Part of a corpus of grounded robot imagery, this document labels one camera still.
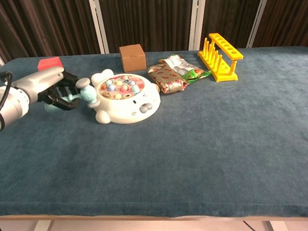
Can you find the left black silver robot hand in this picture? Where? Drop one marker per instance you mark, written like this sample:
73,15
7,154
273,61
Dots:
41,81

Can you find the white table leg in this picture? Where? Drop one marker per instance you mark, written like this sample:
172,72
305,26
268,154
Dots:
278,226
44,226

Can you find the blue table cloth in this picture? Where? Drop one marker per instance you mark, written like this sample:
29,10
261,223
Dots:
192,149

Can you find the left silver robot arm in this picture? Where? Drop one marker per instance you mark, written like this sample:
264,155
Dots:
14,106

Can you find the red foam cube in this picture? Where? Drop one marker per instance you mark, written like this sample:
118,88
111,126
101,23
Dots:
49,63

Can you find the yellow test tube rack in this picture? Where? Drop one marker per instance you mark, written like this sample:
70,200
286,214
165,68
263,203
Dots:
226,75

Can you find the green silver snack packet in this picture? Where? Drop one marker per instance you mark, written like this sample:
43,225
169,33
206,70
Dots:
190,72

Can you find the white partition post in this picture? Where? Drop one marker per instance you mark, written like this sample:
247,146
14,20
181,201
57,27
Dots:
196,24
1,61
256,24
99,26

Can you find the small brown cardboard box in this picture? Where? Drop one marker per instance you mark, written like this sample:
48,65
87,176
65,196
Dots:
133,59

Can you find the light blue toy mallet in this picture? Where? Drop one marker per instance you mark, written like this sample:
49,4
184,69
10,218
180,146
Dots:
87,93

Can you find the white whack-a-mole toy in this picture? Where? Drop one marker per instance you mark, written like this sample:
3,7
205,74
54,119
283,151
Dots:
120,110

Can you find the gold brown snack packet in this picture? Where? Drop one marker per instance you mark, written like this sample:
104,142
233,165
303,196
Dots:
168,80

